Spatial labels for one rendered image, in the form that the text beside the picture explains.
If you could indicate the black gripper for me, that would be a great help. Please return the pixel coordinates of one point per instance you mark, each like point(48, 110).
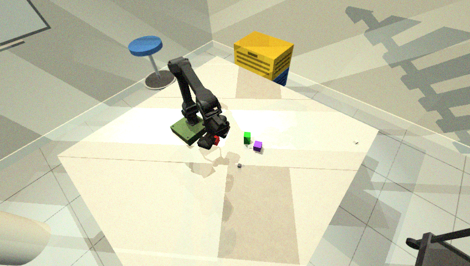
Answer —
point(208, 140)

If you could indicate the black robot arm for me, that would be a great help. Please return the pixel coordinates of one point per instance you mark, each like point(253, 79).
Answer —
point(205, 101)

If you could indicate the red block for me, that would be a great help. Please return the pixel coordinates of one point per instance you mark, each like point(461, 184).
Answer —
point(217, 140)

